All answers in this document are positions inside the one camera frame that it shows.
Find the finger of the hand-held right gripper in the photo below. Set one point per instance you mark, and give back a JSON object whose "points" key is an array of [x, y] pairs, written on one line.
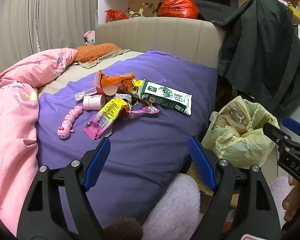
{"points": [[292, 125], [275, 132]]}

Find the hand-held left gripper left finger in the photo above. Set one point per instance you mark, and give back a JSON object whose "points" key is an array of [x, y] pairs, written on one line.
{"points": [[97, 162]]}

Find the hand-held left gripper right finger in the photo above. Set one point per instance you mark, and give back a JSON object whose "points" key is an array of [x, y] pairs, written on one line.
{"points": [[202, 162]]}

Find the waste bin with yellow liner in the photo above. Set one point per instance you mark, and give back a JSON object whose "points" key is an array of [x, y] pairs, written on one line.
{"points": [[240, 140]]}

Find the red paper cup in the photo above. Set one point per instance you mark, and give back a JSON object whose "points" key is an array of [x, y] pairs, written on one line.
{"points": [[108, 89]]}

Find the orange plastic bag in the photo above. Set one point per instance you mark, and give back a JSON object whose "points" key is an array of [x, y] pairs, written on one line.
{"points": [[114, 80]]}

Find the person's right hand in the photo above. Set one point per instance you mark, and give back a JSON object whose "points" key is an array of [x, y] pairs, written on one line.
{"points": [[291, 205]]}

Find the person's right leg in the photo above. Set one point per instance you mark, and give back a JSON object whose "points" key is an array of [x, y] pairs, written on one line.
{"points": [[277, 187]]}

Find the person's leg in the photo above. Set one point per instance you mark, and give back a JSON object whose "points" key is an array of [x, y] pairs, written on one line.
{"points": [[175, 205], [277, 187]]}

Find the pink snack wrapper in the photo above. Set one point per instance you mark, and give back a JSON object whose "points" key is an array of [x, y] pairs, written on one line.
{"points": [[97, 127]]}

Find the pink caterpillar toy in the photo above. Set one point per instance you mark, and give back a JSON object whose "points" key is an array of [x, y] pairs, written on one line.
{"points": [[67, 125]]}

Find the person's left leg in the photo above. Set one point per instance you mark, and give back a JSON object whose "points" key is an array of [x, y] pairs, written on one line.
{"points": [[175, 205]]}

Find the purple blanket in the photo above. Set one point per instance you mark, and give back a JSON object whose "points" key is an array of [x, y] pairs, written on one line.
{"points": [[145, 142]]}

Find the yellow snack wrapper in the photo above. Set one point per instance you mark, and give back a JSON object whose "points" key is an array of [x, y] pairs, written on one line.
{"points": [[112, 110]]}

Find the red crumpled wrapper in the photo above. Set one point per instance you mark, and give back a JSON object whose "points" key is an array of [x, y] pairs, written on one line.
{"points": [[126, 111]]}

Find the pink cylinder jar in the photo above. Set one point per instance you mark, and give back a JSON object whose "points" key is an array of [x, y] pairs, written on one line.
{"points": [[93, 102]]}

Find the clear pink wrapper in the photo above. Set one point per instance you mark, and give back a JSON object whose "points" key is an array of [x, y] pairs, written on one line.
{"points": [[83, 95]]}

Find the silver crumpled wrapper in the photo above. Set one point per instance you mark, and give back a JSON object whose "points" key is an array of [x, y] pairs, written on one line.
{"points": [[121, 97]]}

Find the brown fuzzy pompom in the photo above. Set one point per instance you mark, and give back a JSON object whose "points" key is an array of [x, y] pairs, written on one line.
{"points": [[122, 230]]}

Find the green white snack packet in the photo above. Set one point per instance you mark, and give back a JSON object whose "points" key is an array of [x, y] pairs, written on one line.
{"points": [[165, 97]]}

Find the black jacket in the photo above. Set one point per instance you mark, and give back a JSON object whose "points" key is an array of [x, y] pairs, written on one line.
{"points": [[260, 55]]}

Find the brown snack wrapper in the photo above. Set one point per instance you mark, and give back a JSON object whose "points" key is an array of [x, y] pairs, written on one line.
{"points": [[133, 93]]}

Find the beige bed sheet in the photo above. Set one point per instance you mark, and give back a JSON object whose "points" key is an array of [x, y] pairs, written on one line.
{"points": [[72, 76]]}

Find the pink duvet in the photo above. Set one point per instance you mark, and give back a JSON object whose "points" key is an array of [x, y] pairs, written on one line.
{"points": [[12, 130]]}

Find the beige cloth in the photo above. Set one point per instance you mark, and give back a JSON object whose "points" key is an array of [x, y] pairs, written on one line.
{"points": [[109, 56]]}

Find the orange pillow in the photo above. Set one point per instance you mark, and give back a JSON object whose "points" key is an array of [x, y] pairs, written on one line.
{"points": [[94, 51]]}

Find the yellow box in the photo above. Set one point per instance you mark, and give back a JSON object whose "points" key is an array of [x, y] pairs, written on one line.
{"points": [[296, 12]]}

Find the small green figure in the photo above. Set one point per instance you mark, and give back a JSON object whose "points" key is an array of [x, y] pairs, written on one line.
{"points": [[288, 3]]}

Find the pink plush bunny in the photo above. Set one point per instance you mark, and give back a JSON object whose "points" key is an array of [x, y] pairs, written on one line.
{"points": [[89, 37]]}

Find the beige padded headboard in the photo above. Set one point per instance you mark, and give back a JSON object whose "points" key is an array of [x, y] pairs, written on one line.
{"points": [[160, 37]]}

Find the small red plastic bag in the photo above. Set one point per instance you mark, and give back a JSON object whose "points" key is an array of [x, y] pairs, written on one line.
{"points": [[114, 16]]}

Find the white rabbit lamp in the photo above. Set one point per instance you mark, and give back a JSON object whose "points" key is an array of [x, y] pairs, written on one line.
{"points": [[135, 14]]}

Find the grey pleated curtain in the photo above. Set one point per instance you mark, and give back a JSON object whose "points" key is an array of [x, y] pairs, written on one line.
{"points": [[39, 17]]}

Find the large red plastic bag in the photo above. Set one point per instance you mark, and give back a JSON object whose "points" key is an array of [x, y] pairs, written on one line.
{"points": [[177, 6]]}

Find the white flower sprig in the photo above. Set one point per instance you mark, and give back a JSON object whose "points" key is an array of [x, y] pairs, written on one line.
{"points": [[147, 5]]}

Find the dark grey wall panel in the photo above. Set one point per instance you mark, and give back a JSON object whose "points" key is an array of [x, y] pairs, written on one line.
{"points": [[215, 2]]}

